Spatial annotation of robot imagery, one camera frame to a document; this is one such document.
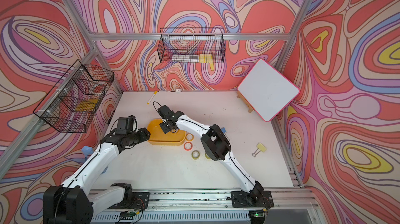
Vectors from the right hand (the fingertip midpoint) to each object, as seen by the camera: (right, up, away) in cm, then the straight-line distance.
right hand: (168, 129), depth 97 cm
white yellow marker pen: (-15, +24, +21) cm, 36 cm away
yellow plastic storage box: (-6, -5, -1) cm, 8 cm away
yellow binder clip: (+56, -10, -7) cm, 57 cm away
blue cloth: (-28, -5, -31) cm, 42 cm away
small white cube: (+3, +27, +22) cm, 35 cm away
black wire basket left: (-41, +16, -24) cm, 50 cm away
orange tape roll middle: (+15, -6, -2) cm, 16 cm away
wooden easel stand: (+55, +13, +9) cm, 57 cm away
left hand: (-8, -1, -13) cm, 15 cm away
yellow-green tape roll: (+18, -14, -9) cm, 24 cm away
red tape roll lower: (+13, -9, -6) cm, 17 cm away
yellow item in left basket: (-33, +15, -25) cm, 44 cm away
